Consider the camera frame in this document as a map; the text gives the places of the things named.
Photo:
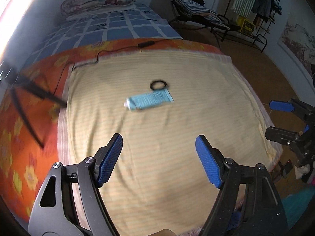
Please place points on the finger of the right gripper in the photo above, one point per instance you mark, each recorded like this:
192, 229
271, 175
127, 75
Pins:
281, 106
281, 136

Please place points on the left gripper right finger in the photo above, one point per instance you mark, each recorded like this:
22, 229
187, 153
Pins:
262, 212

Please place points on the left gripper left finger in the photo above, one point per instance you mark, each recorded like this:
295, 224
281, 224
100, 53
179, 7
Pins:
54, 211

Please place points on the orange floral bed sheet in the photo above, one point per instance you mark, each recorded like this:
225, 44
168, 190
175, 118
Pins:
24, 165

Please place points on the black clothes rack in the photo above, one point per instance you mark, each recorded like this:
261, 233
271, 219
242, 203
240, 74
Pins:
251, 20

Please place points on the yellow crate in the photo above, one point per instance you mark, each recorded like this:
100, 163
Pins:
247, 28

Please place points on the dark hanging jacket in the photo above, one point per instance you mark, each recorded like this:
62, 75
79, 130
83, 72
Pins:
263, 10

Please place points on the light blue tube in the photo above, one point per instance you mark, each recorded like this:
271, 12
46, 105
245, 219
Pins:
148, 100

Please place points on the striped yellow towel blanket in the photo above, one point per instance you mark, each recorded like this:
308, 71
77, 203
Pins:
159, 182

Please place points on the striped cushion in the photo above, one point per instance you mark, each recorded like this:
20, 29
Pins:
194, 10

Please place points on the wall picture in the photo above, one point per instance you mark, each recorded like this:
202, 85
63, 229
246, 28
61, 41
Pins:
297, 39

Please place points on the ring light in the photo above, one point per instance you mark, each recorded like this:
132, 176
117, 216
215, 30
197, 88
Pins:
12, 11

